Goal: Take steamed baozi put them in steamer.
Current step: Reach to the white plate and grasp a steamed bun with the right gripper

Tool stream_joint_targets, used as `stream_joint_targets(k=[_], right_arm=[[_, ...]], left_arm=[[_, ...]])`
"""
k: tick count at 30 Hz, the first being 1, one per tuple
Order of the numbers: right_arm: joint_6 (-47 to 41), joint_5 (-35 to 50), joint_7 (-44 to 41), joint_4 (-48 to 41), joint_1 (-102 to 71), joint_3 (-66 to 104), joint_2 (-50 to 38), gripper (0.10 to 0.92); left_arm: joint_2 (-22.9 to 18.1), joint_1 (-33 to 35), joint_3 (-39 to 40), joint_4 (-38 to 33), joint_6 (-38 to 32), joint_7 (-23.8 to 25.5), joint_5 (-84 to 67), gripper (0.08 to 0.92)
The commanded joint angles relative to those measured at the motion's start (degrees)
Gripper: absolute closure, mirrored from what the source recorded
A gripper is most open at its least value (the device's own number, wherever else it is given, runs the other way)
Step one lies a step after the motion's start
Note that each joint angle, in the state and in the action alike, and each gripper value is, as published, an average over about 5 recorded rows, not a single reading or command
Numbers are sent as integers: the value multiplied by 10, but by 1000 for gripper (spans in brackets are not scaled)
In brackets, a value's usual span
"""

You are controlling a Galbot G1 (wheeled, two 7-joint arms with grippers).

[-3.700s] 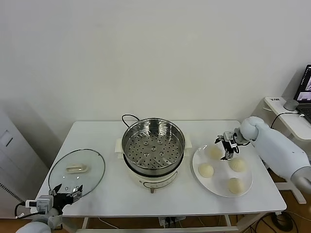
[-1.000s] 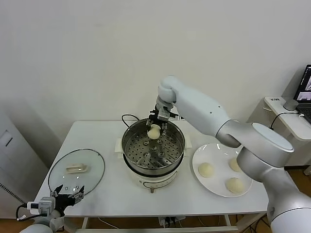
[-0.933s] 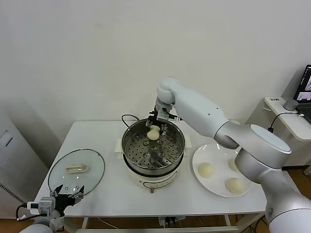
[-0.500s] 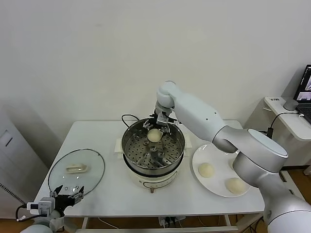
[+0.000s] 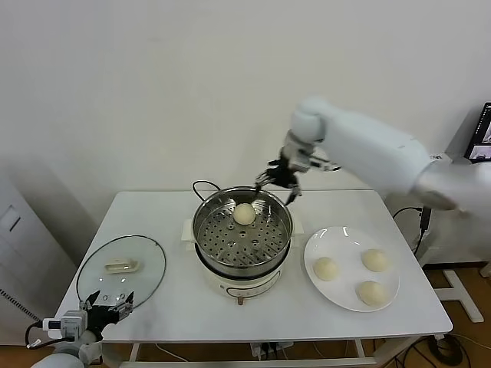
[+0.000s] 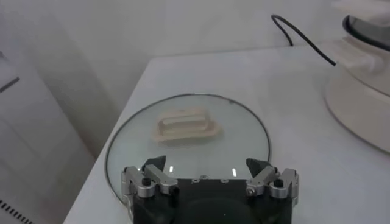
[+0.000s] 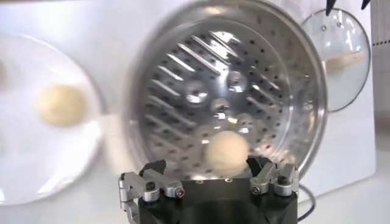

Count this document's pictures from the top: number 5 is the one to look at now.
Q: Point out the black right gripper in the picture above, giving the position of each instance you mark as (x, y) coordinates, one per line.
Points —
(285, 172)

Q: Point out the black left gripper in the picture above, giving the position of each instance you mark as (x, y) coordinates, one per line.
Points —
(104, 316)

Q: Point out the round glass lid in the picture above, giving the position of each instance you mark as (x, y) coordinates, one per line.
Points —
(119, 268)

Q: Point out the white steamed baozi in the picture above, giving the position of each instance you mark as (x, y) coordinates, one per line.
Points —
(374, 260)
(244, 213)
(326, 268)
(371, 293)

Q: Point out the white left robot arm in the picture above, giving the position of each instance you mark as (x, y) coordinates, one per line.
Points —
(61, 358)

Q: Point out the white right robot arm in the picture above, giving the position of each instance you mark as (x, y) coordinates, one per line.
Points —
(364, 145)

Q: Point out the stainless steel steamer pot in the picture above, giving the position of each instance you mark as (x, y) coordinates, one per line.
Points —
(230, 245)

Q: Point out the white round plate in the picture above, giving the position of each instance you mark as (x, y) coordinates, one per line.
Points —
(345, 245)

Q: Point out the white cabinet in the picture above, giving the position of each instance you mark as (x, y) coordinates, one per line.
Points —
(23, 249)

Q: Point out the cream electric cooker base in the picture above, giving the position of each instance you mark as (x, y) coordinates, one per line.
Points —
(230, 283)

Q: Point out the black USB hub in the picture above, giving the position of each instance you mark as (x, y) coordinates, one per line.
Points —
(424, 219)

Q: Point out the white power strip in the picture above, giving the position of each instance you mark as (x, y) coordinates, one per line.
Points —
(268, 349)

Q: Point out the open laptop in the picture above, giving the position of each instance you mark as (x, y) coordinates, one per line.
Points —
(479, 130)

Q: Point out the white side desk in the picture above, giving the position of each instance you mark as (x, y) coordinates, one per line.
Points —
(459, 291)

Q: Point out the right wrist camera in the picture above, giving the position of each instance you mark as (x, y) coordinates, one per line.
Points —
(322, 163)

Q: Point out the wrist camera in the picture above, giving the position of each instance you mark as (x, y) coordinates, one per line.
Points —
(322, 163)
(65, 324)

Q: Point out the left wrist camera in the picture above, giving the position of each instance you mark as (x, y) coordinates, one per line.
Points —
(65, 324)

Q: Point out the white table frame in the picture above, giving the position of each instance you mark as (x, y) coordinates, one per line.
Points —
(133, 352)

